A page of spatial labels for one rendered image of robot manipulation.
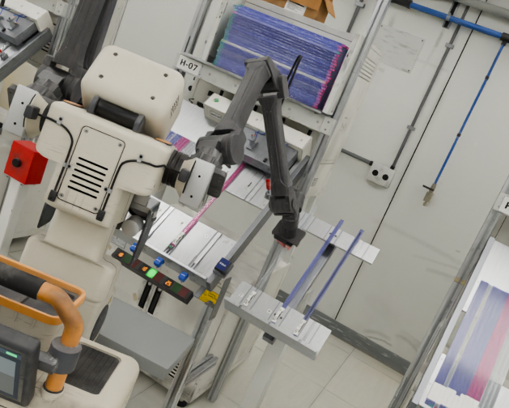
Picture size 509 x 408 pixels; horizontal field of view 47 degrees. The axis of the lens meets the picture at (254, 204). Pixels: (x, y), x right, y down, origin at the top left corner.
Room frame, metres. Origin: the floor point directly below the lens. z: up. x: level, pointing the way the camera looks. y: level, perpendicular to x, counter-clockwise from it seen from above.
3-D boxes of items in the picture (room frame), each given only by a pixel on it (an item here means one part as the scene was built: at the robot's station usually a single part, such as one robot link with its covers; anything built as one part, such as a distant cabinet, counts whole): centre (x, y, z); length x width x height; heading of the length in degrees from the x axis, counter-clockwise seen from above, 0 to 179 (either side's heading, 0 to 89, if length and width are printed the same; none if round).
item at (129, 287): (2.61, 0.15, 0.31); 0.70 x 0.65 x 0.62; 71
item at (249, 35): (2.47, 0.14, 1.52); 0.51 x 0.13 x 0.27; 71
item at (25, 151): (2.41, 0.98, 0.39); 0.24 x 0.24 x 0.78; 71
